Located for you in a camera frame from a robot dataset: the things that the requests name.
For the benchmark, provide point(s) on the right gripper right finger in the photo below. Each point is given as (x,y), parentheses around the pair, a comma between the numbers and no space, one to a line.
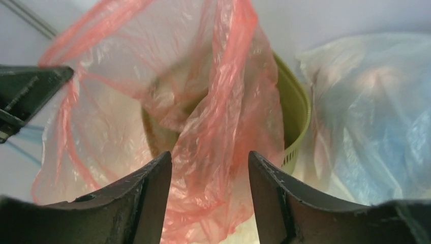
(289,211)

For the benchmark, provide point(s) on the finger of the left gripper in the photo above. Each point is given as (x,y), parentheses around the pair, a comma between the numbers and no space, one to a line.
(25,90)

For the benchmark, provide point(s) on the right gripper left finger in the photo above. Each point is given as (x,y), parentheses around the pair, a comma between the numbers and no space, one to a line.
(130,210)

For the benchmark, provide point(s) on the large translucent plastic bag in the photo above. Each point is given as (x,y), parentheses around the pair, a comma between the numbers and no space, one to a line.
(370,117)

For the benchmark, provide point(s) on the green mesh trash bin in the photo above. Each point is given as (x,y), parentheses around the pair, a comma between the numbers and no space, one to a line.
(296,111)

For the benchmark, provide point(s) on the red plastic trash bag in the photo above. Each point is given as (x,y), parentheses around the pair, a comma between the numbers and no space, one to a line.
(196,78)

